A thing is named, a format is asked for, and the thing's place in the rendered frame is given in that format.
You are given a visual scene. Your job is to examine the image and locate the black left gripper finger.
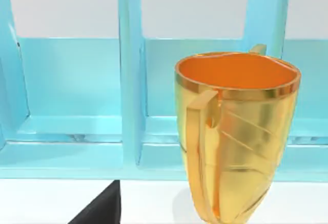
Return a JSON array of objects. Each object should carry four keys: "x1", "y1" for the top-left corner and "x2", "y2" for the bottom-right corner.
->
[{"x1": 67, "y1": 179, "x2": 121, "y2": 224}]

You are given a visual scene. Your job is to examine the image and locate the gold trophy cup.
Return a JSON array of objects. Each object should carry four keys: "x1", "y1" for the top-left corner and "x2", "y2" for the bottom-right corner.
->
[{"x1": 174, "y1": 44, "x2": 302, "y2": 224}]

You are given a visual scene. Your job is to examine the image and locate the light blue rack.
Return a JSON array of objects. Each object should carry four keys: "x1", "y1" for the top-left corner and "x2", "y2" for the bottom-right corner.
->
[{"x1": 0, "y1": 0, "x2": 328, "y2": 180}]

